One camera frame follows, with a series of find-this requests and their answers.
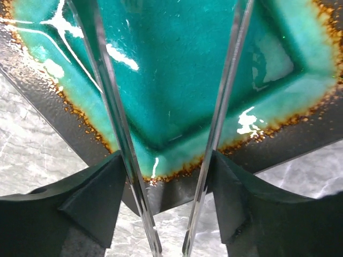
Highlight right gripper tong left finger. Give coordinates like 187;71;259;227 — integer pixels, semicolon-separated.
1;1;162;256

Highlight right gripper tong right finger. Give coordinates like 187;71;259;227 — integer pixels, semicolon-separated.
182;1;342;256

